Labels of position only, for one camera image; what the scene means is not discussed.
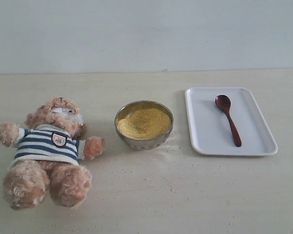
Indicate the dark red wooden spoon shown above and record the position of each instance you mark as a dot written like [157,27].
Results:
[223,103]

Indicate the tan teddy bear striped sweater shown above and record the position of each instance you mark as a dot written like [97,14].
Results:
[48,152]

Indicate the steel bowl of yellow grain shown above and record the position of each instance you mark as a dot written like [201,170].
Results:
[144,124]

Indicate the white rectangular plastic tray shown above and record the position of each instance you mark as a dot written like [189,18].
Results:
[209,128]

